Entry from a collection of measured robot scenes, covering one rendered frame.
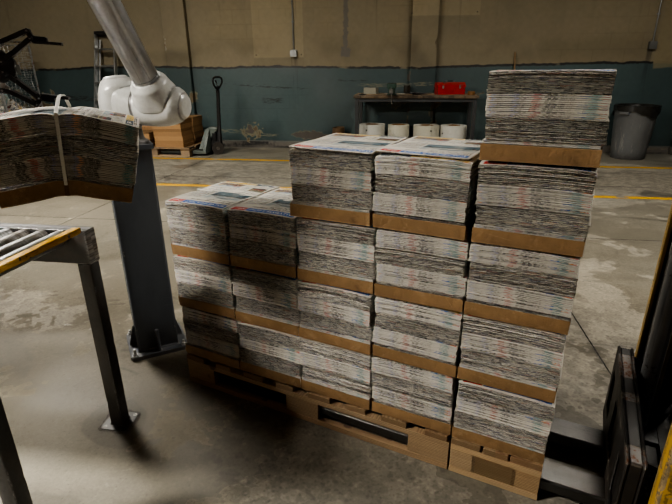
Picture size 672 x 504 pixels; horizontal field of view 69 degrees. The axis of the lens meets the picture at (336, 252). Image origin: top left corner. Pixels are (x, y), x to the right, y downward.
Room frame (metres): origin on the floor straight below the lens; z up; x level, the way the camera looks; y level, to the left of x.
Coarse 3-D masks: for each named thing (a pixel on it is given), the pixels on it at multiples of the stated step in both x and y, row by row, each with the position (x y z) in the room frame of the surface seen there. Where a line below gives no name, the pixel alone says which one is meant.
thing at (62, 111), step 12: (60, 108) 1.51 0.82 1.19; (72, 108) 1.53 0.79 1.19; (48, 120) 1.33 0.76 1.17; (60, 120) 1.34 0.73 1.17; (72, 120) 1.34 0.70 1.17; (48, 132) 1.33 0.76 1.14; (60, 132) 1.33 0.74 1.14; (72, 132) 1.35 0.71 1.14; (48, 144) 1.32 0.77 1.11; (72, 144) 1.34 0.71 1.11; (72, 156) 1.34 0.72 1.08; (60, 168) 1.33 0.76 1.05; (72, 168) 1.34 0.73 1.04
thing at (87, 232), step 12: (0, 228) 1.58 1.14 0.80; (12, 228) 1.57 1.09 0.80; (24, 228) 1.56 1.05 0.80; (36, 228) 1.56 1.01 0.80; (48, 228) 1.56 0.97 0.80; (60, 228) 1.56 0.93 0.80; (84, 228) 1.56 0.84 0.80; (72, 240) 1.54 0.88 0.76; (84, 240) 1.53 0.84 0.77; (48, 252) 1.55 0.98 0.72; (60, 252) 1.55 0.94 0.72; (72, 252) 1.54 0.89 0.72; (84, 252) 1.53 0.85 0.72; (96, 252) 1.57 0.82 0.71
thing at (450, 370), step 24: (240, 264) 1.67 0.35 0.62; (264, 264) 1.62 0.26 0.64; (360, 288) 1.45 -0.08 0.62; (384, 288) 1.41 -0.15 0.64; (216, 312) 1.73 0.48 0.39; (240, 312) 1.67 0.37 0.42; (312, 336) 1.53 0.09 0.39; (336, 336) 1.49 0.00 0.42; (216, 360) 1.75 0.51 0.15; (240, 360) 1.69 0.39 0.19; (408, 360) 1.37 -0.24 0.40; (432, 360) 1.33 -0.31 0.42; (312, 384) 1.54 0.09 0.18; (384, 408) 1.40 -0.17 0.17
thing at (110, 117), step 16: (80, 112) 1.41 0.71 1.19; (96, 112) 1.51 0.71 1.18; (112, 112) 1.60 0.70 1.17; (80, 128) 1.35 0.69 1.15; (96, 128) 1.38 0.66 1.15; (112, 128) 1.38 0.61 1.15; (128, 128) 1.39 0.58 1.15; (80, 144) 1.35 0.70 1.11; (96, 144) 1.36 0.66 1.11; (112, 144) 1.38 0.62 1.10; (128, 144) 1.39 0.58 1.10; (80, 160) 1.35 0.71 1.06; (96, 160) 1.37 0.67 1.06; (112, 160) 1.37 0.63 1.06; (128, 160) 1.39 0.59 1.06; (80, 176) 1.35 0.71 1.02; (96, 176) 1.36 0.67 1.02; (112, 176) 1.38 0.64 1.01; (128, 176) 1.39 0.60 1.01
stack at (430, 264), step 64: (192, 192) 1.94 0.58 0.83; (256, 192) 1.92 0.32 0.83; (256, 256) 1.63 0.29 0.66; (320, 256) 1.52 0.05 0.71; (384, 256) 1.42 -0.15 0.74; (448, 256) 1.33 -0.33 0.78; (192, 320) 1.80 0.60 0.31; (320, 320) 1.52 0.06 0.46; (384, 320) 1.42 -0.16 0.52; (448, 320) 1.32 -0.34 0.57; (256, 384) 1.65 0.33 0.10; (320, 384) 1.53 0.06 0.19; (384, 384) 1.40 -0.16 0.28; (448, 384) 1.31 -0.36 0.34; (448, 448) 1.30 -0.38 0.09
